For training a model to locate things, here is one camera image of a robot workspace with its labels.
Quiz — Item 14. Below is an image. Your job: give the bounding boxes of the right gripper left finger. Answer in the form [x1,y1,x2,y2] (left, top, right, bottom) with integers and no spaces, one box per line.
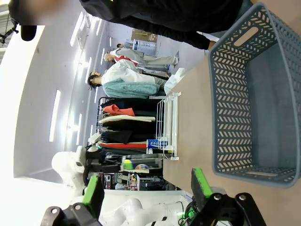
[40,175,105,226]

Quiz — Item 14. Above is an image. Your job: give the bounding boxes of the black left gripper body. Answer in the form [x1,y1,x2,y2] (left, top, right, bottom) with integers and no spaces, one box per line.
[85,150,123,174]

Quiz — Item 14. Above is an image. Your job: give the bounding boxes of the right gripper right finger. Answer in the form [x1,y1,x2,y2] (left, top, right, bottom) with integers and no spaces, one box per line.
[188,168,266,226]

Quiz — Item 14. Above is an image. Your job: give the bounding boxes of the blue Pocari Sweat can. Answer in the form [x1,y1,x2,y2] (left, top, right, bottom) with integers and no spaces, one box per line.
[146,139,169,150]

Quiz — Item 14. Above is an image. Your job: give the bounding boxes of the grey plastic basket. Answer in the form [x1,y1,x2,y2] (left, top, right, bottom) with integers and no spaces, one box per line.
[208,1,301,189]

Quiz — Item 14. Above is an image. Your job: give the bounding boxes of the person's right forearm black sleeve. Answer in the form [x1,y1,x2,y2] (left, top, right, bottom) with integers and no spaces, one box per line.
[178,23,211,50]

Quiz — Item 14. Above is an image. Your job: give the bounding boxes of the cluttered storage shelf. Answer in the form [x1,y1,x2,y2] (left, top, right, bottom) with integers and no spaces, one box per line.
[103,173,176,191]

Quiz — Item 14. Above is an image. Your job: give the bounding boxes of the garment rack with clothes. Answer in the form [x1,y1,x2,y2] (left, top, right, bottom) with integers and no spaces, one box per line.
[95,96,163,156]

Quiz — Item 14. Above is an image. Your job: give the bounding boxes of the long ceiling light strip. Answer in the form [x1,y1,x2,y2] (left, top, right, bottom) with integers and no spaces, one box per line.
[48,89,61,142]

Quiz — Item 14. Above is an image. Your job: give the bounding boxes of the teal folded blanket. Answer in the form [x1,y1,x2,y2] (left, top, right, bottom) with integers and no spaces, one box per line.
[102,79,161,98]

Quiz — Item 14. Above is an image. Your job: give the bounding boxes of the bystander in white shirt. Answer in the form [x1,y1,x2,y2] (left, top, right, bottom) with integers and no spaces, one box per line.
[87,58,168,91]

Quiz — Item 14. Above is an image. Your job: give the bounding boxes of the white cloth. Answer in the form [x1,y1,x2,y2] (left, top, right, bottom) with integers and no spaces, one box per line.
[164,67,189,95]

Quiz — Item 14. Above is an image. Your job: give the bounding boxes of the bystander in grey clothes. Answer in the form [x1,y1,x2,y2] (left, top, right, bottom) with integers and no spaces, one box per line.
[104,47,180,67]

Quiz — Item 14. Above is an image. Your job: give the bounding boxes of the white slatted crate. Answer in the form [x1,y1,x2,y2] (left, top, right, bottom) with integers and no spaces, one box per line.
[132,39,157,53]

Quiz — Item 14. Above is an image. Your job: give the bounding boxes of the brown cardboard box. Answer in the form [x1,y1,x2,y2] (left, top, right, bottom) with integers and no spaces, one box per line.
[131,29,158,43]

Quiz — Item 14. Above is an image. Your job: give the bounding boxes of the person in black sweater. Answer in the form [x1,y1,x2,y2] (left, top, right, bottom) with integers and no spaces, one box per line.
[8,0,253,50]

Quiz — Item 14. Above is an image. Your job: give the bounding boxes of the black cable bundle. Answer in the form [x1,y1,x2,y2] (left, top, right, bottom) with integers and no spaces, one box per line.
[177,200,200,226]

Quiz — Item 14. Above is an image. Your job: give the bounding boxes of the white wire can dispenser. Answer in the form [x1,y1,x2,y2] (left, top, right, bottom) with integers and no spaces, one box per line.
[154,91,182,161]

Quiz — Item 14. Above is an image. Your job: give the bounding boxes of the camera on black tripod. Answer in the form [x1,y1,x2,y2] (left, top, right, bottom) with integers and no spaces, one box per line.
[0,20,20,45]

